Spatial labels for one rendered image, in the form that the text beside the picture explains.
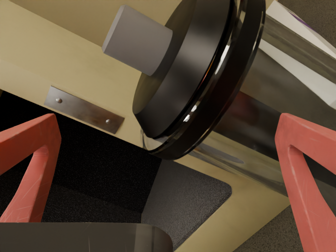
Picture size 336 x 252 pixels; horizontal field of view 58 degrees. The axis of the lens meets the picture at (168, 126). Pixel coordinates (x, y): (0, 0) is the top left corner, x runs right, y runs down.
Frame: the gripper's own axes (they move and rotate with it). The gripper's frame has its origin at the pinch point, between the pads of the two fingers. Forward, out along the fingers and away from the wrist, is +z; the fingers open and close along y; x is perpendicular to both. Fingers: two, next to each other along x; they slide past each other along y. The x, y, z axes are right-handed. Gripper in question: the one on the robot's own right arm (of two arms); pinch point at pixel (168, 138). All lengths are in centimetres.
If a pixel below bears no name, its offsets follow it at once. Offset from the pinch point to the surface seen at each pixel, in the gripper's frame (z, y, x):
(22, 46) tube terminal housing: 17.0, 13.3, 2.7
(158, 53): 5.1, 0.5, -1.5
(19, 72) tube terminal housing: 13.7, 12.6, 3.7
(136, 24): 5.5, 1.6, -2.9
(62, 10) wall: 57, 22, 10
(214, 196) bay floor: 15.5, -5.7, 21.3
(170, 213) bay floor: 20.1, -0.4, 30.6
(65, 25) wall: 57, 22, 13
